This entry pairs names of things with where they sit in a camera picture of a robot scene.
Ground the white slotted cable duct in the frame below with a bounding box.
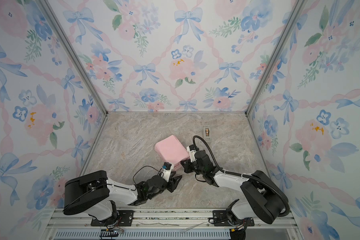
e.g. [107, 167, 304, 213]
[50, 229, 231, 240]

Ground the purple wrapping paper sheet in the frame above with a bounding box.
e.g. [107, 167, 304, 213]
[155, 135, 190, 171]

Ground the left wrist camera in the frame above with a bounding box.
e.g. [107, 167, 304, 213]
[162, 162, 174, 182]

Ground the left aluminium corner post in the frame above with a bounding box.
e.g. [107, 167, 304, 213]
[36, 1, 108, 116]

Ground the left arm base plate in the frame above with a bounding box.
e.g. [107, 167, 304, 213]
[91, 210, 135, 227]

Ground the aluminium corner post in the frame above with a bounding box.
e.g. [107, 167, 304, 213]
[245, 0, 306, 118]
[36, 1, 108, 116]

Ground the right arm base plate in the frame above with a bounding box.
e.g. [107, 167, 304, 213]
[209, 210, 255, 227]

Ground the black corrugated cable conduit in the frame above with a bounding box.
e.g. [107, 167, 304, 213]
[192, 135, 291, 218]

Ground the right aluminium corner post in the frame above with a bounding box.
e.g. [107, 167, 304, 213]
[245, 0, 306, 118]

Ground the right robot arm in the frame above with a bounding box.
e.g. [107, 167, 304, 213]
[181, 150, 290, 226]

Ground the aluminium front rail frame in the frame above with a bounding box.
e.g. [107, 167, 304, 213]
[41, 207, 303, 240]

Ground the beige tape dispenser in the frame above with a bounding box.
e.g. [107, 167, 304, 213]
[203, 126, 212, 143]

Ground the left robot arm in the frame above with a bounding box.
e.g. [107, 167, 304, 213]
[63, 170, 183, 222]

